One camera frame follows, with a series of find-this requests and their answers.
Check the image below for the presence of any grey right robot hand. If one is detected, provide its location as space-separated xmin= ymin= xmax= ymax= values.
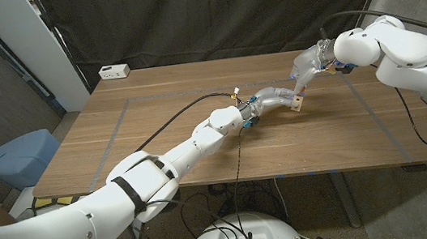
xmin=286 ymin=36 xmax=344 ymax=96

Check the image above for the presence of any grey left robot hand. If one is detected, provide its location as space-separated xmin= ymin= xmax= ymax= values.
xmin=236 ymin=83 xmax=301 ymax=130

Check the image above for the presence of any small wooden block with holes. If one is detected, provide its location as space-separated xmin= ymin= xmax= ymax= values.
xmin=289 ymin=94 xmax=305 ymax=114

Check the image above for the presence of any black curtain backdrop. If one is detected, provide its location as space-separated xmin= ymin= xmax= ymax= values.
xmin=37 ymin=0 xmax=398 ymax=96

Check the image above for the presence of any grey table leg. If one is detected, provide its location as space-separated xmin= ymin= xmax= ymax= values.
xmin=328 ymin=170 xmax=362 ymax=231

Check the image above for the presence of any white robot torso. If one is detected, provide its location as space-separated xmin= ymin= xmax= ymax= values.
xmin=184 ymin=205 xmax=305 ymax=239

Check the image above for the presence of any white power strip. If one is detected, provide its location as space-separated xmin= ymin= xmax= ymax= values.
xmin=97 ymin=62 xmax=131 ymax=82

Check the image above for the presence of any white cabinet panel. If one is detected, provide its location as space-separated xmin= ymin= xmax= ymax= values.
xmin=0 ymin=0 xmax=93 ymax=121

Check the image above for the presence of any blue padded stool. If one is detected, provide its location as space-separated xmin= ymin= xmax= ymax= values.
xmin=0 ymin=126 xmax=66 ymax=194

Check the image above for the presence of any grey sneaker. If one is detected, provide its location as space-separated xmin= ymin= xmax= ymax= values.
xmin=15 ymin=207 xmax=38 ymax=222

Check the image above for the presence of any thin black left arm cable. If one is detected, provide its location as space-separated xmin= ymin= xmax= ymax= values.
xmin=138 ymin=127 xmax=258 ymax=239

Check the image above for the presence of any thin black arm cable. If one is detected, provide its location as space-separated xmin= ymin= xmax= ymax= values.
xmin=138 ymin=127 xmax=258 ymax=239
xmin=369 ymin=57 xmax=427 ymax=161

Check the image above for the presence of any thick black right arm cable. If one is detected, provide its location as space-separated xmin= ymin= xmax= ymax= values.
xmin=318 ymin=1 xmax=427 ymax=57

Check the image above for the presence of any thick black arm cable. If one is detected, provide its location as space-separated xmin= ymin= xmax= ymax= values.
xmin=318 ymin=1 xmax=427 ymax=57
xmin=128 ymin=90 xmax=244 ymax=154

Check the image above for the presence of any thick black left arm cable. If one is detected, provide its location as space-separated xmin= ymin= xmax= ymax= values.
xmin=128 ymin=90 xmax=244 ymax=154

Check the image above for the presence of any white floor cable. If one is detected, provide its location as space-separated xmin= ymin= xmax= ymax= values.
xmin=272 ymin=176 xmax=290 ymax=223

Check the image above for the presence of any black floor cable tangle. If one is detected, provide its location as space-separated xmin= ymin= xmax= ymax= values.
xmin=177 ymin=174 xmax=293 ymax=239

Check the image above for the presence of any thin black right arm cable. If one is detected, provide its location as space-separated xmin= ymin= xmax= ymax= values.
xmin=369 ymin=57 xmax=427 ymax=161

